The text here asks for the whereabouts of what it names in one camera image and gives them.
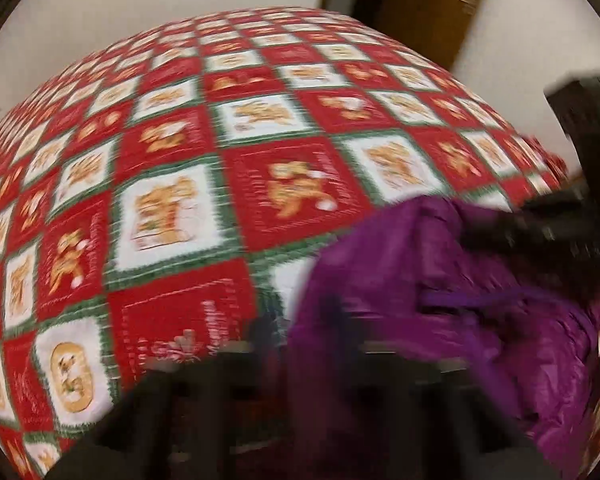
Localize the purple quilted down jacket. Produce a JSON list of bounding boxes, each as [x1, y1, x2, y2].
[[287, 196, 600, 479]]

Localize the brown wooden door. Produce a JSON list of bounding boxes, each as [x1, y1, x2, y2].
[[374, 0, 480, 70]]

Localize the red white patterned bedspread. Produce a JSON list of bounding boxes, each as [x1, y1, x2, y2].
[[0, 6, 600, 479]]

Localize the metal door handle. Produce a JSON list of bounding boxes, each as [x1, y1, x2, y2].
[[456, 0, 479, 15]]

